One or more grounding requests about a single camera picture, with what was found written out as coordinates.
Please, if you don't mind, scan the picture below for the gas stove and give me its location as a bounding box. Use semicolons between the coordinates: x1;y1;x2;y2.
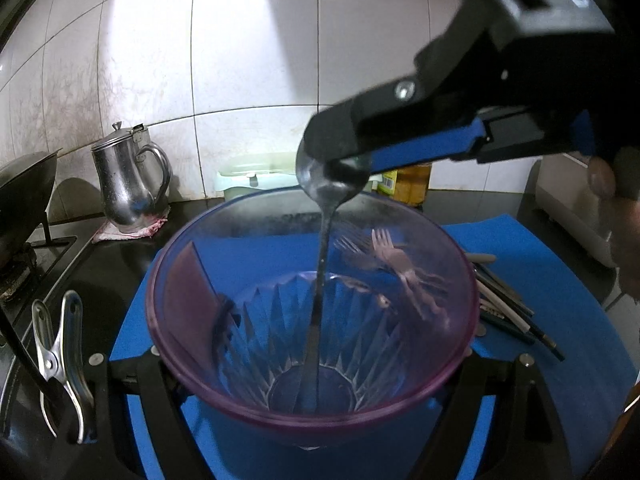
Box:
0;232;83;311

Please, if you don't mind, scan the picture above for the whitish silver chopstick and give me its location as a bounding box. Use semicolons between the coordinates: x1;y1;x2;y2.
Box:
477;280;538;333

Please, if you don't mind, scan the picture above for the black wok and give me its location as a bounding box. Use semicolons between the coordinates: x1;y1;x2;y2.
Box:
0;149;63;271

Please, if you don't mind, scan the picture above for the thick handle steel fork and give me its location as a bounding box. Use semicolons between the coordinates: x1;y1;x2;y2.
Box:
371;229;451;323

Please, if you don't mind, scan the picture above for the slim handle steel fork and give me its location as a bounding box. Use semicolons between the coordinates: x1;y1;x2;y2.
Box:
334;236;401;286

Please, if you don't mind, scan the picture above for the black printed chopstick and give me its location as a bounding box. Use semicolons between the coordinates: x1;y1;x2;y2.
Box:
482;290;567;363

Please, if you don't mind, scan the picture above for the metal spring clip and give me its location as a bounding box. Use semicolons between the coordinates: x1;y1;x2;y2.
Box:
31;290;98;445

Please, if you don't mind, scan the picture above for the silver teal chopstick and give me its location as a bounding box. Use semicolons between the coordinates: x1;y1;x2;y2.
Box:
480;310;537;347

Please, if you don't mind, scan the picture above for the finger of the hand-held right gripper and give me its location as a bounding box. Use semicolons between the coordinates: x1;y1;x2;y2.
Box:
303;77;482;168
369;109;597;175

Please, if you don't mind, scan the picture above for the pale green divided tray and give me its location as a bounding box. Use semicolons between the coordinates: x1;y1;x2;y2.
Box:
216;152;306;206

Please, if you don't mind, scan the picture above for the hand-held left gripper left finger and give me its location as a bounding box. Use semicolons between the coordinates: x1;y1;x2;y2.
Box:
85;347;216;480

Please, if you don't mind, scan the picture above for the steel pitcher with lid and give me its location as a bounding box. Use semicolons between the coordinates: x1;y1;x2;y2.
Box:
91;121;173;235

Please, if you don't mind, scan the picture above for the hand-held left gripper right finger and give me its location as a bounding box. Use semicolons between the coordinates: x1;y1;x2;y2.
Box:
415;350;571;480

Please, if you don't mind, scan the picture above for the person's right hand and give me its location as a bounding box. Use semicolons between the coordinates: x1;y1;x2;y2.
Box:
587;152;640;301

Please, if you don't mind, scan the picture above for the pink white cloth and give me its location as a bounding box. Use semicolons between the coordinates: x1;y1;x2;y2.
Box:
92;212;171;245

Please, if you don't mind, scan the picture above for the steel spoon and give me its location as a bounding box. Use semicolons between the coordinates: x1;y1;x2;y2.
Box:
295;137;373;416

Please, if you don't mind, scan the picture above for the yellow lid glass jar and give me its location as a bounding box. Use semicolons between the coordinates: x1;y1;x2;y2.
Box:
377;162;432;207

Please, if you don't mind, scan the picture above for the blue mat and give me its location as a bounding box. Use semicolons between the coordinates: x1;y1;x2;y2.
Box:
107;212;640;480

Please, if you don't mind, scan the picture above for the purple rimmed glass cup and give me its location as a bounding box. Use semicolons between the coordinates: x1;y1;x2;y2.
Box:
146;187;478;448

